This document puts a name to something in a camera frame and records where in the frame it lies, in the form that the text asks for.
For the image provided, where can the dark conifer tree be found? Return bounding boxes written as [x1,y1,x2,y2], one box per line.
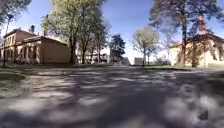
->
[108,33,127,65]

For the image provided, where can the distant pale buildings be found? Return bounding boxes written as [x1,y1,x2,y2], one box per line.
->
[78,46,171,66]

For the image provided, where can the group of trees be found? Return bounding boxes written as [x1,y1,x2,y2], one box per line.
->
[77,19,111,65]

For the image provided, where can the grey asphalt road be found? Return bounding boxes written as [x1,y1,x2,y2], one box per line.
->
[0,65,224,128]

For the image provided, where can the pale budding tree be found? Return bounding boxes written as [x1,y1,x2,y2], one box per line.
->
[131,26,160,67]

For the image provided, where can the large leafy tree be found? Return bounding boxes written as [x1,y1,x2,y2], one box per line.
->
[41,0,105,65]

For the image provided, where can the grass strip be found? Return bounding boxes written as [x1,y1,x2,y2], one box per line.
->
[0,62,113,82]
[131,63,224,72]

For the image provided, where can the yellow building with columns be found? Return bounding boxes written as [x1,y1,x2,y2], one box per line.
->
[0,24,72,66]

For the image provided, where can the tall pine tree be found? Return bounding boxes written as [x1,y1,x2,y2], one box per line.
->
[148,0,224,66]

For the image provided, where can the yellow building with red roof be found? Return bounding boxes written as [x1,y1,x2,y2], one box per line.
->
[168,15,224,69]

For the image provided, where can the bare branched tree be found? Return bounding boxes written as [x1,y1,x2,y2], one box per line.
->
[0,0,33,69]

